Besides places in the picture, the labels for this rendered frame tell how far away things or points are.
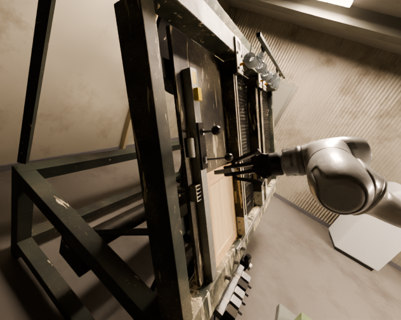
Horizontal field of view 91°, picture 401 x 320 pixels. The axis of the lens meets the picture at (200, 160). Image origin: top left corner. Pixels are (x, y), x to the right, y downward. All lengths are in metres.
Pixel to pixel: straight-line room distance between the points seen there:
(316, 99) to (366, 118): 0.86
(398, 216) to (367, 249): 3.78
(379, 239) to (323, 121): 2.10
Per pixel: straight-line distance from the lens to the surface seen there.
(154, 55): 0.68
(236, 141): 1.20
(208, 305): 1.05
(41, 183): 1.51
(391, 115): 4.57
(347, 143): 0.63
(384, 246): 4.35
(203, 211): 0.89
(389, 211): 0.55
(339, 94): 4.43
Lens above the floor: 1.70
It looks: 22 degrees down
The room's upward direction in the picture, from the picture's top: 24 degrees clockwise
